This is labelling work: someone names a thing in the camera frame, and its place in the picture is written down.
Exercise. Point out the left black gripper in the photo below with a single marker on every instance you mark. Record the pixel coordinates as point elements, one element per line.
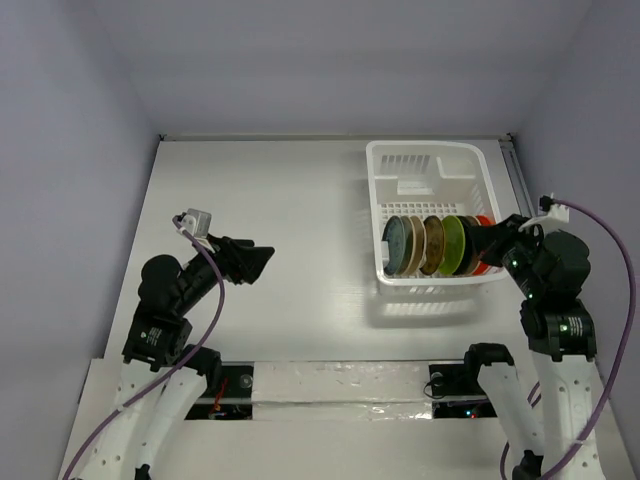
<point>240,259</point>

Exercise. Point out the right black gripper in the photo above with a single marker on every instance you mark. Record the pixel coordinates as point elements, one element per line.
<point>507,240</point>

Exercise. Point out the orange plate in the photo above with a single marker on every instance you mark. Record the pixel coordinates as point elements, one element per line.
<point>485,222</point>

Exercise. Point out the lime green plate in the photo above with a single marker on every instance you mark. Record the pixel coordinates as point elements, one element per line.
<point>454,245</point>

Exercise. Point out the yellow brown patterned plate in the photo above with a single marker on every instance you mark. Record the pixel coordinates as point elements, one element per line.
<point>434,245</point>

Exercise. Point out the cream plate with calligraphy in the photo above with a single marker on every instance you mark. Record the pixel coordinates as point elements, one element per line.
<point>414,245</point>

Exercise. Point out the blue patterned plate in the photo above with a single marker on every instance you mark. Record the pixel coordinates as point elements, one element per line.
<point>397,235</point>

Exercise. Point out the beige plate with black spot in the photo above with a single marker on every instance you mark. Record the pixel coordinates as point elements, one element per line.
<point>473,220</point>

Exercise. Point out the cream plate with flower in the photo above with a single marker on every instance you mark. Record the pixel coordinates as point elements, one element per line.
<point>422,243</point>

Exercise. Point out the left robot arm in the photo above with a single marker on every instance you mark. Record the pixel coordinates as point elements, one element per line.
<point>162,374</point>

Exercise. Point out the silver foil tape strip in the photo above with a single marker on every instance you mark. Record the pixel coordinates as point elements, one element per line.
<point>340,391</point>

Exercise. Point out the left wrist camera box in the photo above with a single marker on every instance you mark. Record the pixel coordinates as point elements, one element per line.
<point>194,222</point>

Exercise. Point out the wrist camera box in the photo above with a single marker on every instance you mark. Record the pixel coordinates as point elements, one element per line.
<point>194,222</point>
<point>552,216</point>

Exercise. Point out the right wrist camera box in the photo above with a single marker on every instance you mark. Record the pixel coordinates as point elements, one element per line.
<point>552,216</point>

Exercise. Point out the aluminium rail at right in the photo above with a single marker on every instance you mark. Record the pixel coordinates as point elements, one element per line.
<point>516,177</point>

